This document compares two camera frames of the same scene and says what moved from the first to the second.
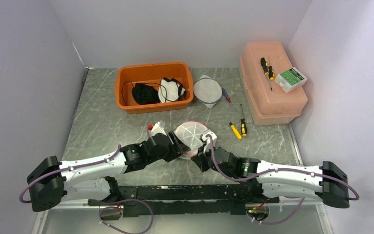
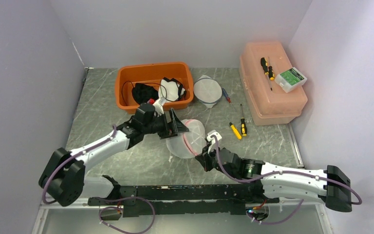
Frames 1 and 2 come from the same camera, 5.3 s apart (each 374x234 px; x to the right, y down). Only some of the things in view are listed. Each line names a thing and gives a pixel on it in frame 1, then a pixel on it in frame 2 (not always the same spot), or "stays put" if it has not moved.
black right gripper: [200, 159] stays put
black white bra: [168, 90] stays put
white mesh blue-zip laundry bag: [208, 90] stays put
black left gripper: [181, 147] -> [173, 127]
